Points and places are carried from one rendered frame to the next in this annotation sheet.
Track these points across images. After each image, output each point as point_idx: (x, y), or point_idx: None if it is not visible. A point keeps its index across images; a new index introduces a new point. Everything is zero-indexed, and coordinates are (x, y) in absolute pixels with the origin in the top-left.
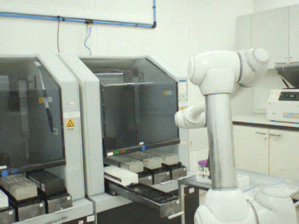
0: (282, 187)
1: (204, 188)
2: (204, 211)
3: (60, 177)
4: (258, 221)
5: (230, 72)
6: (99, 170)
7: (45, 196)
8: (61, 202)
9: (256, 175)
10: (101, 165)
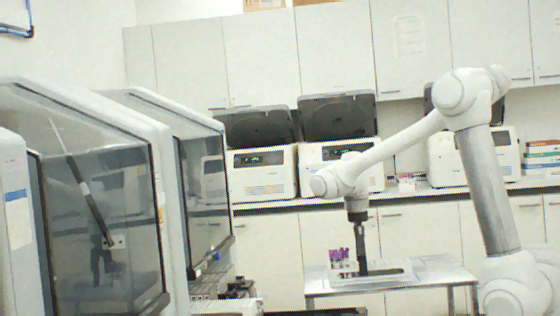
0: (439, 264)
1: (363, 290)
2: (512, 284)
3: None
4: (550, 281)
5: (490, 95)
6: (187, 309)
7: None
8: None
9: None
10: (188, 298)
